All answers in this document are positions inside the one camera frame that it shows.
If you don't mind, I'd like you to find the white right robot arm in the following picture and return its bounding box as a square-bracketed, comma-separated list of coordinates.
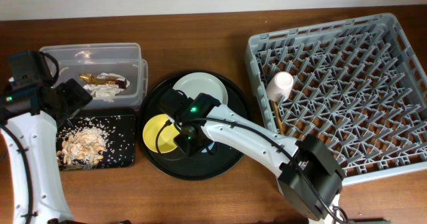
[159, 89, 349, 223]

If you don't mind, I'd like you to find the grey dishwasher rack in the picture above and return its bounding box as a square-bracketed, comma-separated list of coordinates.
[245, 13, 426, 185]

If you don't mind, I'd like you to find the clear plastic waste bin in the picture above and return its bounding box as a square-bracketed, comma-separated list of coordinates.
[40, 43, 148, 110]

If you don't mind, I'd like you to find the pink plastic cup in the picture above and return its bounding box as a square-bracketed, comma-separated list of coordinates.
[266, 71, 294, 103]

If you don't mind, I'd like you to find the peanut shells and rice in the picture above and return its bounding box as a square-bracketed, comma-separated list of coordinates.
[55, 116, 134, 169]

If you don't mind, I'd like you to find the light blue plastic cup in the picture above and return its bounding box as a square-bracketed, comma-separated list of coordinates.
[202, 142, 217, 155]

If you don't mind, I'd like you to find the light grey round plate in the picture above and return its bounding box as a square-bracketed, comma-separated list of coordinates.
[173, 72, 228, 105]

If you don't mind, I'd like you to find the gold coffee sachet wrapper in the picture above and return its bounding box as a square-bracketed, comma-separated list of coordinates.
[79, 74, 127, 89]

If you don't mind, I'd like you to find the round black serving tray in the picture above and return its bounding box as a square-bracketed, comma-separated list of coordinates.
[137, 71, 252, 181]

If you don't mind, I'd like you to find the yellow plastic bowl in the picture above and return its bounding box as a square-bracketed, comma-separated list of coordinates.
[143, 114, 179, 153]

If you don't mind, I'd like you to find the wooden chopstick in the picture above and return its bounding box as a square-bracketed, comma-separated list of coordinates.
[273, 101, 284, 135]

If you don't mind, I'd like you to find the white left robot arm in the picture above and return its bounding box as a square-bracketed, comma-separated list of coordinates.
[1, 79, 92, 223]

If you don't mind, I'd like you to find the black rectangular tray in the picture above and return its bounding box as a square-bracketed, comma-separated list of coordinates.
[55, 107, 137, 171]

